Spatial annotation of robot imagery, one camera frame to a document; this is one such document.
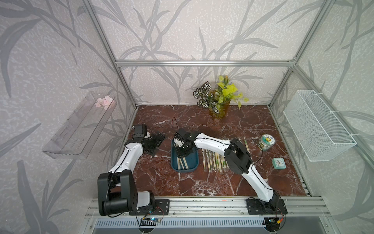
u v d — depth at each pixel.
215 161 0.89
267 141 0.90
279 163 0.87
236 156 0.58
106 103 0.76
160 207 0.74
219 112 0.92
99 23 0.76
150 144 0.75
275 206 0.63
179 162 0.89
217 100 1.00
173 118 1.13
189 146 0.71
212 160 0.91
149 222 0.72
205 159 0.91
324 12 0.72
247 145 0.99
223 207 0.75
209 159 0.91
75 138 0.67
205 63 0.96
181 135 0.77
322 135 0.60
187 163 0.89
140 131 0.69
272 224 0.71
